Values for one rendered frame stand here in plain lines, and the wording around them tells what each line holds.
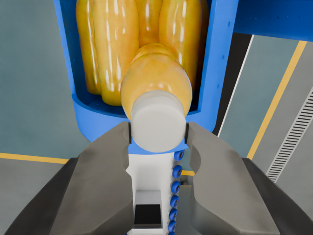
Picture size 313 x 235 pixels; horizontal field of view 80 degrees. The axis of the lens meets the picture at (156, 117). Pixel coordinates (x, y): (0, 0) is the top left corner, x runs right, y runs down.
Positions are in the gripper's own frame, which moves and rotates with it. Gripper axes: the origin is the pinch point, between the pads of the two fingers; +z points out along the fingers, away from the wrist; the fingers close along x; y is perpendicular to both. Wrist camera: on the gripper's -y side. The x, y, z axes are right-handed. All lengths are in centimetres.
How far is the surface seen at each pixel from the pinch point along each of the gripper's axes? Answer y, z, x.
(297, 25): -6, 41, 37
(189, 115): 5.5, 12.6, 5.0
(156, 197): 53, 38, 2
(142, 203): 53, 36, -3
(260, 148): 102, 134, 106
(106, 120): 6.3, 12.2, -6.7
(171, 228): 69, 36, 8
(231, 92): 40, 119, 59
